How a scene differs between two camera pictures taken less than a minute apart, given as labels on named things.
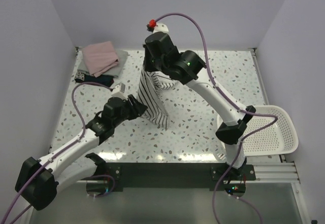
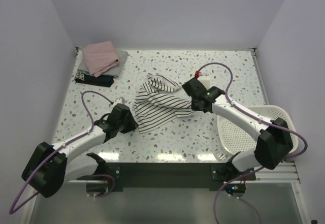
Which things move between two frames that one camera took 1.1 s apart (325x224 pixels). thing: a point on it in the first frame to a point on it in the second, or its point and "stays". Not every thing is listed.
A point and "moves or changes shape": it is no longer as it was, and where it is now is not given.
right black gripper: (148, 65) to (193, 107)
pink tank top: (100, 57) stays
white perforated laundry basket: (278, 138) stays
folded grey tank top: (121, 56) stays
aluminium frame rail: (283, 172) stays
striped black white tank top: (151, 85) moves or changes shape
